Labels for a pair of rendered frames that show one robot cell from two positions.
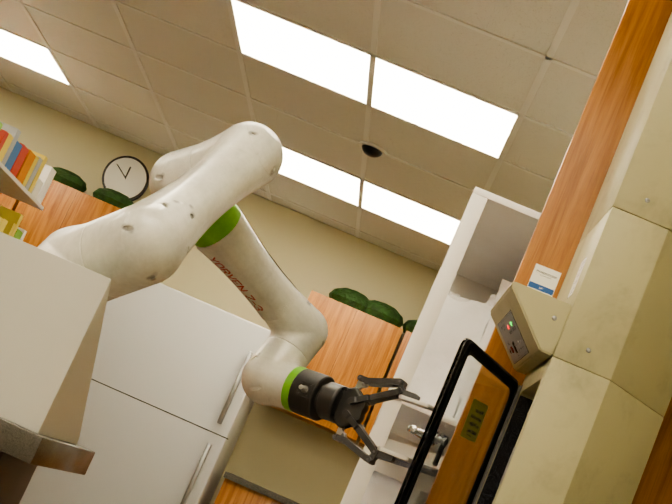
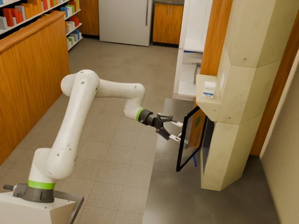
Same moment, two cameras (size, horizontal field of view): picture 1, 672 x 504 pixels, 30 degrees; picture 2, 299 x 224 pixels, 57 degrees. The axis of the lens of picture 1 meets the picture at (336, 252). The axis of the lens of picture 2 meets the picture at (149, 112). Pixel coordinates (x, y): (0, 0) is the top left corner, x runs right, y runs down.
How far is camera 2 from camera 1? 1.58 m
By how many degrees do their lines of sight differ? 44
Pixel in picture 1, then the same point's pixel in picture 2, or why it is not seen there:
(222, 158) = (74, 106)
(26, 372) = not seen: outside the picture
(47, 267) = (29, 209)
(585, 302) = (225, 102)
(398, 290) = not seen: outside the picture
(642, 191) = (242, 55)
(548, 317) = (212, 110)
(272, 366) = (131, 112)
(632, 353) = (247, 111)
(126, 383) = not seen: outside the picture
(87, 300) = (46, 216)
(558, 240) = (216, 37)
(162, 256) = (65, 175)
